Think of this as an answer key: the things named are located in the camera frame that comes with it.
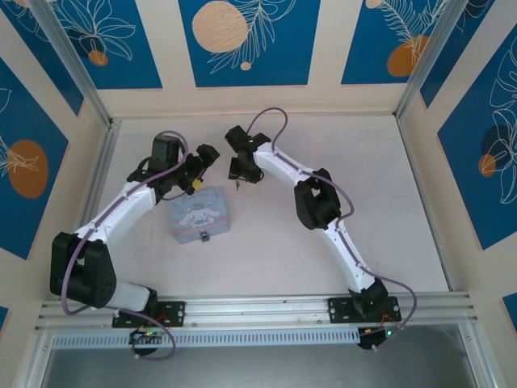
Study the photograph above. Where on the right controller board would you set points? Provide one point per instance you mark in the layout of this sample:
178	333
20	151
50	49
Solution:
379	336

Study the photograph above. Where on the small metal key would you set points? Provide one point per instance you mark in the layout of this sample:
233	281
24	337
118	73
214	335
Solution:
238	185

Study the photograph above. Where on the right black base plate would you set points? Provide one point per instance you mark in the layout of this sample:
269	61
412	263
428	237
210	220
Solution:
339	310

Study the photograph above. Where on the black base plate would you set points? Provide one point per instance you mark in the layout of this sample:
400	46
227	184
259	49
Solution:
173	313
339	310

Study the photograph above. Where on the left controller board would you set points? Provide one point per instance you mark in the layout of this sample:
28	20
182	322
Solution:
145	335

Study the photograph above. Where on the grey metal sheet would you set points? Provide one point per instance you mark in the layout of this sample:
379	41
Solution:
258	368

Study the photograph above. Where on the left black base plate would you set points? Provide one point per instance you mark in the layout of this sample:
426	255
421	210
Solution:
173	313

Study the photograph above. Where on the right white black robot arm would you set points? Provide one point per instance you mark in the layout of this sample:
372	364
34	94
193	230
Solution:
319	198

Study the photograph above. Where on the aluminium mounting rail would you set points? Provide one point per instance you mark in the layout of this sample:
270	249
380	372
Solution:
258	309

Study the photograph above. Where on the blue floral wall panel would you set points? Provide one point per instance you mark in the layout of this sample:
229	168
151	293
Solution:
121	44
484	161
375	44
250	44
28	169

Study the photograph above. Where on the blue cartoon dog tin box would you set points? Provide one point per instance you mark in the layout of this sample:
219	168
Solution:
198	214

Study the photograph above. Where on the small padlock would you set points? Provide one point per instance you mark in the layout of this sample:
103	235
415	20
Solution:
205	237

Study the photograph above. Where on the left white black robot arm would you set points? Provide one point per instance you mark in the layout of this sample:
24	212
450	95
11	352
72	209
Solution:
85	275

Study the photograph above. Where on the controller board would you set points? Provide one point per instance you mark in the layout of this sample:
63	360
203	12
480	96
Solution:
145	335
379	336

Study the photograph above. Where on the aluminium side rail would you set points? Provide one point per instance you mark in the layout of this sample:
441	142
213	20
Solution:
103	161
420	194

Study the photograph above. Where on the aluminium frame post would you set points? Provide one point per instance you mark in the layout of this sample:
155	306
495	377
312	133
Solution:
430	56
68	56

